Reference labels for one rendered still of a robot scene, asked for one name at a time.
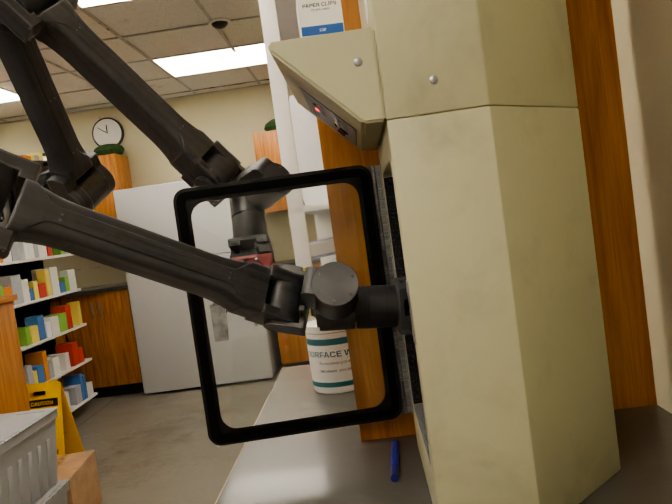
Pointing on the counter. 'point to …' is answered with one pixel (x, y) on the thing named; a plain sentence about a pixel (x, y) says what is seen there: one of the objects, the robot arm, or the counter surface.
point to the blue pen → (395, 461)
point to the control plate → (329, 117)
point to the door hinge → (389, 282)
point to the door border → (371, 285)
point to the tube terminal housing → (496, 248)
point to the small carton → (319, 17)
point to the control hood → (338, 78)
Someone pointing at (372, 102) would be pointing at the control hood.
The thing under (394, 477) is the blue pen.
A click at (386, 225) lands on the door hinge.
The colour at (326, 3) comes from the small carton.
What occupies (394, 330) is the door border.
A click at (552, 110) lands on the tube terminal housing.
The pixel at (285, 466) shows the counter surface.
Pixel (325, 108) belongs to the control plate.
